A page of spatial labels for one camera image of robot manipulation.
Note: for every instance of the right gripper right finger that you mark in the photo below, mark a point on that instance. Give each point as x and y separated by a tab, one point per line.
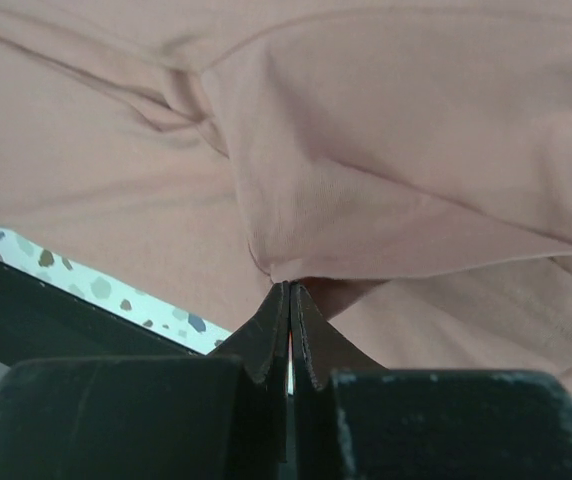
318	349

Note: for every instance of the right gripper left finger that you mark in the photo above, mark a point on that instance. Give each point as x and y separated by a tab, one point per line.
248	384

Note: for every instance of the pink t shirt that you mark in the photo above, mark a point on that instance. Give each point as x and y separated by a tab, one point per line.
409	161

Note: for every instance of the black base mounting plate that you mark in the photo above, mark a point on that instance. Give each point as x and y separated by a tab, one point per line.
38	320

